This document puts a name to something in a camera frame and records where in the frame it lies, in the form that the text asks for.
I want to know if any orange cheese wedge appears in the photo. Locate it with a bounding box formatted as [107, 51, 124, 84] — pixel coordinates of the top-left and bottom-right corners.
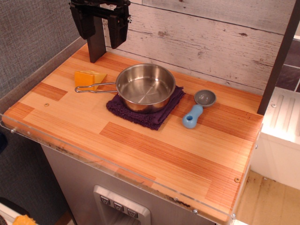
[74, 70, 107, 91]

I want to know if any yellow black object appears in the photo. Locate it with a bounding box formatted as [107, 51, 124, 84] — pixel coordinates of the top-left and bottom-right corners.
[12, 215, 36, 225]

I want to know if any dark frame post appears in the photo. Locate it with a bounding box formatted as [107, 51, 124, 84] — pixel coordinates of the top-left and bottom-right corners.
[257, 0, 300, 115]
[87, 11, 106, 63]

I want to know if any clear acrylic edge guard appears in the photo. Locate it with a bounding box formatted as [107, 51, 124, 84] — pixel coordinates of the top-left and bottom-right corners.
[3, 110, 263, 225]

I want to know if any stainless steel pot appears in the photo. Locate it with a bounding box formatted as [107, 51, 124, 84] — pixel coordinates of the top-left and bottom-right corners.
[75, 63, 176, 113]

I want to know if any dark left frame post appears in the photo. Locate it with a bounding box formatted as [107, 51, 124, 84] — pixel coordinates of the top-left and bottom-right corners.
[87, 11, 106, 63]

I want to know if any dark right frame post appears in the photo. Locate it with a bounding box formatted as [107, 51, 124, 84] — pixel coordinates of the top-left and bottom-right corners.
[257, 0, 300, 115]

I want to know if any blue grey scoop spoon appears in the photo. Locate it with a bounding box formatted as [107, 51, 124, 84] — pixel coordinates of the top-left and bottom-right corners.
[182, 90, 217, 129]

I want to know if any silver dispenser panel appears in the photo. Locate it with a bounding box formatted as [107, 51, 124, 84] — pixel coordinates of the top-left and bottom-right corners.
[93, 185, 151, 225]

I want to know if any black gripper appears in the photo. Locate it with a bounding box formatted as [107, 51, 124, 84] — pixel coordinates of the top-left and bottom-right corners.
[69, 0, 131, 49]

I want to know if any purple folded towel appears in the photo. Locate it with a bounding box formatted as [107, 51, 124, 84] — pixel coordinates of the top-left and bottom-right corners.
[106, 86, 185, 130]

